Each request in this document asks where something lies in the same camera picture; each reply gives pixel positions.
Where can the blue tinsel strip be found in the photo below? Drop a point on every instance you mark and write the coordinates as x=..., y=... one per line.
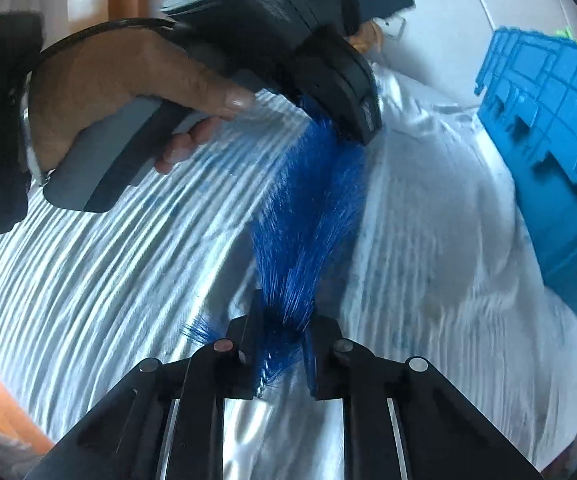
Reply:
x=298, y=240

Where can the white wall socket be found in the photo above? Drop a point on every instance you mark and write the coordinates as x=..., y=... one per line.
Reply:
x=396, y=27

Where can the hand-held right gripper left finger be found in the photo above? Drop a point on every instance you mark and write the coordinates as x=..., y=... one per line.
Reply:
x=246, y=355

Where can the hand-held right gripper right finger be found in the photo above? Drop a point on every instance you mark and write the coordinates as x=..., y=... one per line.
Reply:
x=318, y=360

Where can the blue plastic crate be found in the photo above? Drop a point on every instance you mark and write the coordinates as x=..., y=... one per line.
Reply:
x=558, y=160

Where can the person's left hand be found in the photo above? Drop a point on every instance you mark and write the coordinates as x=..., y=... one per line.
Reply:
x=118, y=75

